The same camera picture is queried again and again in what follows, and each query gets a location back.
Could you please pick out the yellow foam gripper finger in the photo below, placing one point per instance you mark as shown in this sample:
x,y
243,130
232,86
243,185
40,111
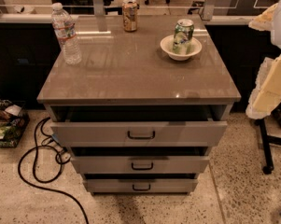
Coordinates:
x,y
267,94
264,21

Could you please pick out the green soda can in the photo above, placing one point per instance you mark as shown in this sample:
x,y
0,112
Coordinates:
x,y
182,36

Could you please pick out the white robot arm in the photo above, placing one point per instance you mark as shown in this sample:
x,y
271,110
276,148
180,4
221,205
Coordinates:
x,y
276,30

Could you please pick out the white paper bowl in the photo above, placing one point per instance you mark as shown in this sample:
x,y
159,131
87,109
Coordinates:
x,y
167,46

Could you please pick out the gold soda can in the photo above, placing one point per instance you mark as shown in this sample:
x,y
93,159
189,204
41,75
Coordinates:
x,y
129,13

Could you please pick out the black stand with wheel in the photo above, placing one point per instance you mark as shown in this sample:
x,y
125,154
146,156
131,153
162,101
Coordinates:
x,y
266,141

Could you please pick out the top grey drawer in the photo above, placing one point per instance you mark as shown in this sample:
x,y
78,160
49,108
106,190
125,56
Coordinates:
x,y
139,134

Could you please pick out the grey drawer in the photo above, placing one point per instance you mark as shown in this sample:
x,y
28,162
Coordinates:
x,y
140,165
139,134
140,185

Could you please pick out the grey drawer cabinet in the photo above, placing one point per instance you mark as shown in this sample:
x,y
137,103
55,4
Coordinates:
x,y
126,77

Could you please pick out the bottom grey drawer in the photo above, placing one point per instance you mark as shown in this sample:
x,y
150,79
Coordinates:
x,y
140,185

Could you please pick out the clear plastic water bottle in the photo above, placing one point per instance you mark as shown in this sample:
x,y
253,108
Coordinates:
x,y
64,28

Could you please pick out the middle grey drawer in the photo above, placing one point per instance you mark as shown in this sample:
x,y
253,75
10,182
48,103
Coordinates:
x,y
140,165

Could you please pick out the box of snack packets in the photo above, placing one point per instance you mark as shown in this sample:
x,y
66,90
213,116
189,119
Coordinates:
x,y
13,122

